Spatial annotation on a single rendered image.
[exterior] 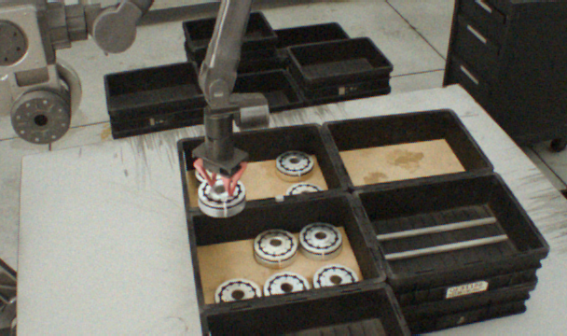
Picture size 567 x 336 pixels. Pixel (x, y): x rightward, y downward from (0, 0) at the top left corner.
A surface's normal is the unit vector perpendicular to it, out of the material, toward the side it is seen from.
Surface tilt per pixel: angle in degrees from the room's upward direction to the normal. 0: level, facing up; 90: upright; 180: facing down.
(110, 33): 74
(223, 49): 61
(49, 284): 0
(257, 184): 0
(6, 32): 90
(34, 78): 90
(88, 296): 0
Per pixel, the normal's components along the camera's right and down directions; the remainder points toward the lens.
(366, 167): 0.00, -0.79
